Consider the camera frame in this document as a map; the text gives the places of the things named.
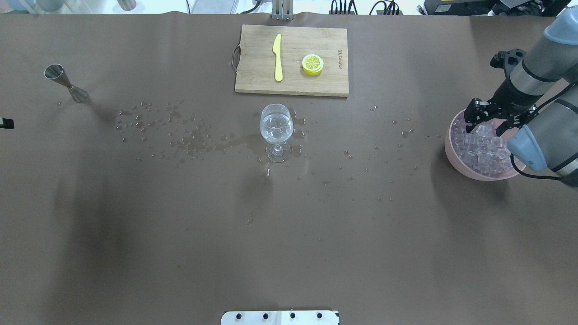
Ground steel cocktail jigger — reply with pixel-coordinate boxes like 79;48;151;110
44;63;89;103

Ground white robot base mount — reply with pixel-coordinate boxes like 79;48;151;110
220;310;340;325

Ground yellow lemon slice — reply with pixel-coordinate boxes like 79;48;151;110
301;54;324;76

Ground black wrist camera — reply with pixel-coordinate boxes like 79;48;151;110
0;117;14;130
489;49;527;79

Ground clear wine glass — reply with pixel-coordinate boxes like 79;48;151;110
260;103;294;163

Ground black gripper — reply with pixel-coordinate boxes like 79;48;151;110
464;77;539;137

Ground clear ice cubes pile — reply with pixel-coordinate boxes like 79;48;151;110
450;117;514;178

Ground yellow plastic knife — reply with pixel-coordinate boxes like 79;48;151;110
272;33;284;82

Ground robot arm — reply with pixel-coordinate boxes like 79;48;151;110
464;6;578;189

